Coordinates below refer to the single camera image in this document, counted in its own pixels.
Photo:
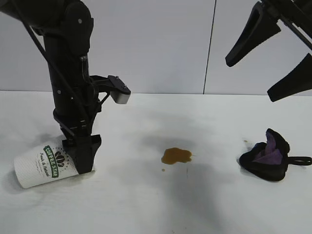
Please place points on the black and purple cloth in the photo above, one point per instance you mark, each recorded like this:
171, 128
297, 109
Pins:
268, 170

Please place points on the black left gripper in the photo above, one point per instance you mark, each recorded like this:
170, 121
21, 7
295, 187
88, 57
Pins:
68, 104

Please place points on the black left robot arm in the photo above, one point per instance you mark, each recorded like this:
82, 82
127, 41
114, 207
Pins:
68, 36

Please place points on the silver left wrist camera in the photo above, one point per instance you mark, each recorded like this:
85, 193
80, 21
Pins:
120, 91

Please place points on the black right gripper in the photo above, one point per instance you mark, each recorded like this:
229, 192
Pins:
295, 12

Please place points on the white paper coffee cup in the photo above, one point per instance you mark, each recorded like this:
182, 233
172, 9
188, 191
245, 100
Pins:
31, 168

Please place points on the brown coffee spill puddle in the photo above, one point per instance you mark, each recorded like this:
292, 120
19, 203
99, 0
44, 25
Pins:
175, 156

